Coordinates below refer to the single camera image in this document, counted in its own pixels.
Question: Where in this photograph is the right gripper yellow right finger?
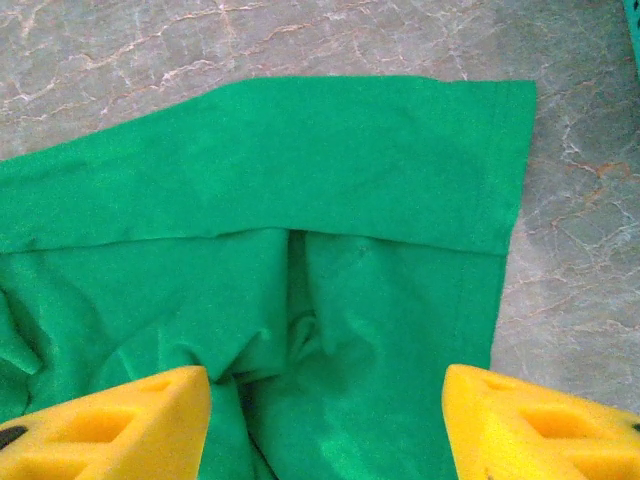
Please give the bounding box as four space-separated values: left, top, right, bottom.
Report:
442 363 640 480

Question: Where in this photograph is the teal plastic basket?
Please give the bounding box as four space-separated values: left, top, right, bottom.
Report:
622 0 640 86

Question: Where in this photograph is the green t-shirt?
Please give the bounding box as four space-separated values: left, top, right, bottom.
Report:
0 77 537 480

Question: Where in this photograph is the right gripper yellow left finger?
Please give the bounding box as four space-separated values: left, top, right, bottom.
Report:
0 364 214 480

